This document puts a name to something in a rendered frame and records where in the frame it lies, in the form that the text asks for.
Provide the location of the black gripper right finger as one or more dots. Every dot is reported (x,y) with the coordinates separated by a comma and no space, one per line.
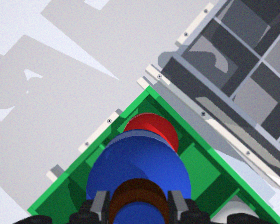
(179,212)

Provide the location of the green crate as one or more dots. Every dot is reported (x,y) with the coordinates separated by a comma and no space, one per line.
(211,189)

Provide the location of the white bottle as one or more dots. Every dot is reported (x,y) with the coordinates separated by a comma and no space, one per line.
(236,205)

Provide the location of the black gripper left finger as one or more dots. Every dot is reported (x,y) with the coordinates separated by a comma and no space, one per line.
(99,212)

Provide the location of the red bottle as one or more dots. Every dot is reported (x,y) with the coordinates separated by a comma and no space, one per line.
(155,123)

